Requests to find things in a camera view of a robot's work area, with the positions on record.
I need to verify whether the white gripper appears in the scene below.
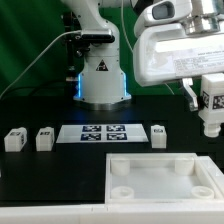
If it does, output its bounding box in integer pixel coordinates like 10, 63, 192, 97
133, 0, 224, 111

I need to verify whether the white square table top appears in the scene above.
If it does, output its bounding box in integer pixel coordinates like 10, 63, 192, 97
105, 153, 224, 204

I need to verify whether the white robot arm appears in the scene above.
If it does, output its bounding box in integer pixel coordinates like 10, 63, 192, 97
61, 0, 224, 110

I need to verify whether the white tag base sheet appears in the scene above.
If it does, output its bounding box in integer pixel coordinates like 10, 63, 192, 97
57, 124, 148, 143

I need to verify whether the white cable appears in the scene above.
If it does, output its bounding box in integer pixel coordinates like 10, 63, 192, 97
0, 29, 83, 100

